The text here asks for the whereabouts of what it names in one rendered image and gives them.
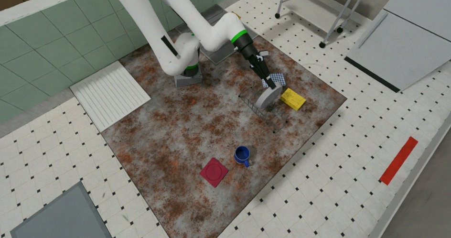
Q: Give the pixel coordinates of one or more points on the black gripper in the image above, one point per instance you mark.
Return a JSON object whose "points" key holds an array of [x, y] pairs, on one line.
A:
{"points": [[258, 64]]}

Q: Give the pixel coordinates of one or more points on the blue ceramic mug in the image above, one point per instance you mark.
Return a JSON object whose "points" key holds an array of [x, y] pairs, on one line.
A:
{"points": [[242, 154]]}

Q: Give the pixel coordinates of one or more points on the red square coaster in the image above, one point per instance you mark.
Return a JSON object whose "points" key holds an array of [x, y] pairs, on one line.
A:
{"points": [[213, 172]]}

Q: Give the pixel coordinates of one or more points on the white ribbed draining mat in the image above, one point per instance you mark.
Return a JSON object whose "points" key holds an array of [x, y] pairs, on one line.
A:
{"points": [[109, 95]]}

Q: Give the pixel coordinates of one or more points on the yellow sponge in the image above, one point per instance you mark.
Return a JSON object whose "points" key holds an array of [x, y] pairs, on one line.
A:
{"points": [[292, 99]]}

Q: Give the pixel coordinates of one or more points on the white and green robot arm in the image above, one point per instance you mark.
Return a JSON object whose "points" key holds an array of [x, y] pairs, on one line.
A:
{"points": [[181, 57]]}

